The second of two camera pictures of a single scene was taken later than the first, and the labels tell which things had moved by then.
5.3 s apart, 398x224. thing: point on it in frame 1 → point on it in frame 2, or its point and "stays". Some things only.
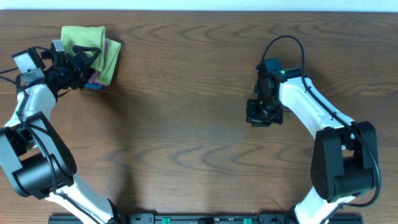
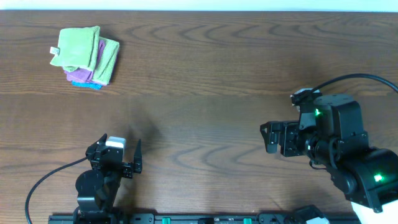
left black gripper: (76, 66) → (125, 169)
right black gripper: (264, 115) → (286, 140)
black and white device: (205, 218) stays
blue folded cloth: (94, 86) stays
